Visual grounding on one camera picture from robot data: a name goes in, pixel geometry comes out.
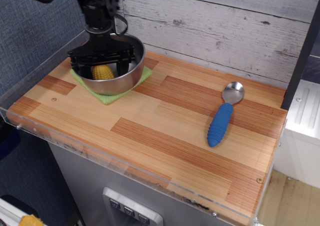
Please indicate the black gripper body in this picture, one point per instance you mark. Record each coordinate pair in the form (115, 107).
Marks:
(102, 49)

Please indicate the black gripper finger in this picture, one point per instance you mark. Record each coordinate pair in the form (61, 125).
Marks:
(84, 71)
(122, 66)

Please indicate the yellow toy corn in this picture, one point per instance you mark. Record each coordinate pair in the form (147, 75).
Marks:
(102, 72)

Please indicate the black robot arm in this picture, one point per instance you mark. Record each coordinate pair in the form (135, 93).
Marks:
(102, 23)

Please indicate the silver metal pot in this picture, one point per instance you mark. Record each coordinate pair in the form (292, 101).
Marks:
(121, 82)

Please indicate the green cloth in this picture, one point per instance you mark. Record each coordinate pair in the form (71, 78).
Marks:
(108, 99)

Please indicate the clear acrylic guard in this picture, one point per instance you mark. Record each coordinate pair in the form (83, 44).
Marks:
(160, 126)

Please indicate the silver toy fridge cabinet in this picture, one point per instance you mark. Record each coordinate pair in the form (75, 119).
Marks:
(87, 172)

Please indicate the silver dispenser button panel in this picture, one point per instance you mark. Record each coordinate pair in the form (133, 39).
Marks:
(125, 211)

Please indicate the yellow black object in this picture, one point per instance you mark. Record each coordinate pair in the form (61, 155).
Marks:
(30, 220)

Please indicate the white box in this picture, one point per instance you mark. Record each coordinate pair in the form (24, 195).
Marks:
(298, 154)

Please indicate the blue handled metal spoon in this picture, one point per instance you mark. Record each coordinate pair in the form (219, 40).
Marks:
(232, 94)

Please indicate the black vertical post right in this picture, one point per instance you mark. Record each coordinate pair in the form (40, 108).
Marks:
(302, 59)

